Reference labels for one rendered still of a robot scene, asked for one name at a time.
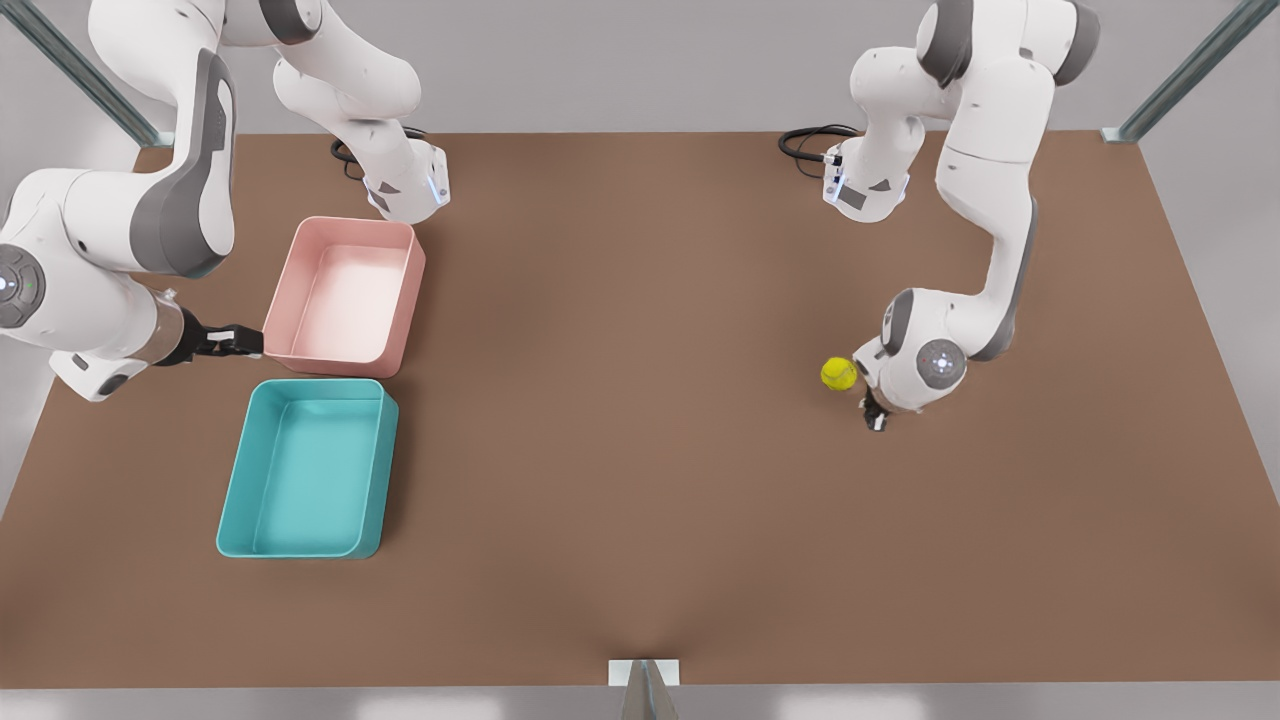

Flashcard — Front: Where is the pink rectangular tray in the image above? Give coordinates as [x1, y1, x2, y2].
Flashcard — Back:
[262, 216, 427, 379]

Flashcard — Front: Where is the teal rectangular tray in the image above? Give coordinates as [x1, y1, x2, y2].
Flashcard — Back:
[216, 378, 400, 559]

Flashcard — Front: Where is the black cable loop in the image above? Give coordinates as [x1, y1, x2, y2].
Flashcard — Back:
[331, 127, 429, 182]
[778, 124, 863, 180]

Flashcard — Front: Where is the silver frame post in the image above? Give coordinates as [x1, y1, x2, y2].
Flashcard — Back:
[609, 659, 680, 720]
[0, 0, 173, 149]
[1102, 0, 1280, 144]

